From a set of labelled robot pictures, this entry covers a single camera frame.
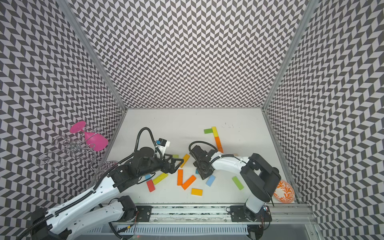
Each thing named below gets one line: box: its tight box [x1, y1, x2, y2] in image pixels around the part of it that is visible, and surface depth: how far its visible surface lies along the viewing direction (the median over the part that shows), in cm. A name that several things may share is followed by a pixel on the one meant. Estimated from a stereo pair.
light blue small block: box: [205, 175, 216, 187], surface depth 85 cm
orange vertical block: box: [177, 169, 184, 186], surface depth 86 cm
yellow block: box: [211, 126, 219, 138], surface depth 107 cm
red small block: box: [146, 179, 156, 193], surface depth 82 cm
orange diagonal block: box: [181, 175, 197, 190], surface depth 84 cm
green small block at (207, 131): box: [203, 128, 213, 134], surface depth 107 cm
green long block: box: [232, 176, 245, 191], surface depth 85 cm
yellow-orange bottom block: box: [191, 188, 203, 196], surface depth 83 cm
